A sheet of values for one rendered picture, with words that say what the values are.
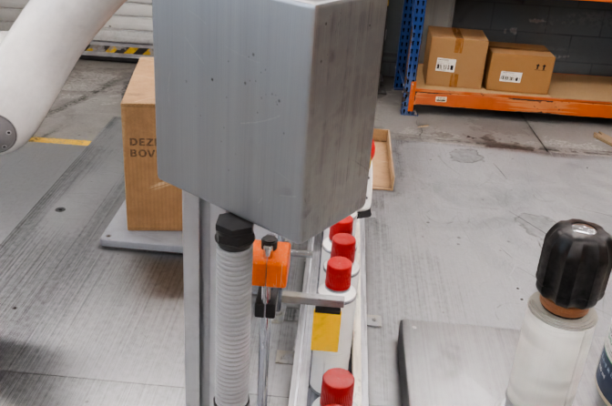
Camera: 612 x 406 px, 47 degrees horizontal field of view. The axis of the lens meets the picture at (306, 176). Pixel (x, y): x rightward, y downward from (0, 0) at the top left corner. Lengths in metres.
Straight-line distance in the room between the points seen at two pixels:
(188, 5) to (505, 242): 1.11
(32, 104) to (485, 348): 0.77
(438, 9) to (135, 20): 2.19
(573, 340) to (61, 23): 0.79
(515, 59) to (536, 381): 3.86
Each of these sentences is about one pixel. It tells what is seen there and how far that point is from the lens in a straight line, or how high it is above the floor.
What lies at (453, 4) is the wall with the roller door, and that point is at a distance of 5.26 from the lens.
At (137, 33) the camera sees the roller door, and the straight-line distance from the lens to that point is 5.38.
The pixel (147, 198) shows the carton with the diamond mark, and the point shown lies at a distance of 1.41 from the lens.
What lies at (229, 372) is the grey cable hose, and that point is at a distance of 0.66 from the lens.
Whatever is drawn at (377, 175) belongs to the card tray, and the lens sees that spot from 1.76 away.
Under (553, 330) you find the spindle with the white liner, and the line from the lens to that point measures 0.92.
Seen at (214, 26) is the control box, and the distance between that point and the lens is 0.55.
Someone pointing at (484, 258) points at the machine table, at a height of 0.83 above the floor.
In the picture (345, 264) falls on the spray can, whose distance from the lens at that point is 0.91.
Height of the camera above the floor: 1.57
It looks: 25 degrees down
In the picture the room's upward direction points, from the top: 4 degrees clockwise
